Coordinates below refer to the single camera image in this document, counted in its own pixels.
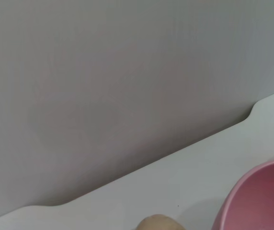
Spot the pink plastic bowl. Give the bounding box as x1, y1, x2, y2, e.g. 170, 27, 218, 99
210, 158, 274, 230

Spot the beige round bun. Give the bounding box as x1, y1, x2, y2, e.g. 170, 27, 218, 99
136, 214, 186, 230

